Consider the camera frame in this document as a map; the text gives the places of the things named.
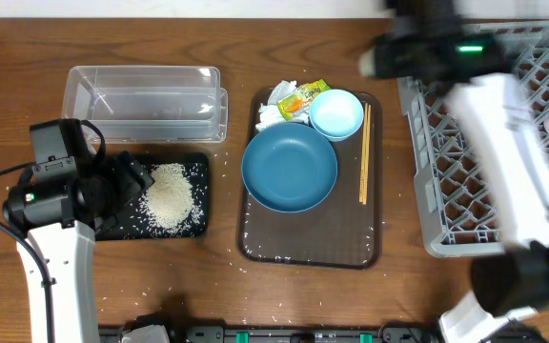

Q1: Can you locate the dark brown serving tray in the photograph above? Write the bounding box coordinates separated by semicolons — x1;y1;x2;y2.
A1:
237;92;382;270

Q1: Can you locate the dark blue plate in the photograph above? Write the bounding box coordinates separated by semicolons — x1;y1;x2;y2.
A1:
241;123;338;213

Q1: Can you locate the crumpled white tissue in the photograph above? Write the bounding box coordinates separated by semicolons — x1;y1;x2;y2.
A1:
255;80;309;131

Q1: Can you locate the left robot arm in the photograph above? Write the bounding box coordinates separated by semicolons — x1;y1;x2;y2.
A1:
3;119;153;342

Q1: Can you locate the grey dishwasher rack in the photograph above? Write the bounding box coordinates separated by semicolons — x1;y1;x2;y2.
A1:
397;21;549;258

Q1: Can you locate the clear plastic bin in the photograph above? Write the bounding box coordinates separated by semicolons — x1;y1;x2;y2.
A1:
62;65;228;144

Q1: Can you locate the right wooden chopstick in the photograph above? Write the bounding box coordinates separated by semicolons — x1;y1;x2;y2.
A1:
364;104;372;205

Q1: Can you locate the pile of white rice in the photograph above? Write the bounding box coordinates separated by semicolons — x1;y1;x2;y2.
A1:
135;163;208;238

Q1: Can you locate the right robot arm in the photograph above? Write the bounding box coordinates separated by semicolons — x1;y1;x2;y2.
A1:
359;0;549;342

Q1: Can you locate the green yellow snack wrapper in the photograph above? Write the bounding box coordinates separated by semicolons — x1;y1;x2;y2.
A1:
277;79;331;120

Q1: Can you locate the light blue small bowl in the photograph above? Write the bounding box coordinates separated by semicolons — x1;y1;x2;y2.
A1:
309;90;364;142

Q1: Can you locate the black waste tray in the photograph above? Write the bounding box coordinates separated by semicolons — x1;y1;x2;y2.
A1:
95;152;210;241

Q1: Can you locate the left wooden chopstick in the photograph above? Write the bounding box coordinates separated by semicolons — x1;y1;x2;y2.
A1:
359;103;369;205

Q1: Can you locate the wooden chopstick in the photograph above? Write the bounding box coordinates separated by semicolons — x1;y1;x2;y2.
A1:
364;104;372;205
359;103;369;205

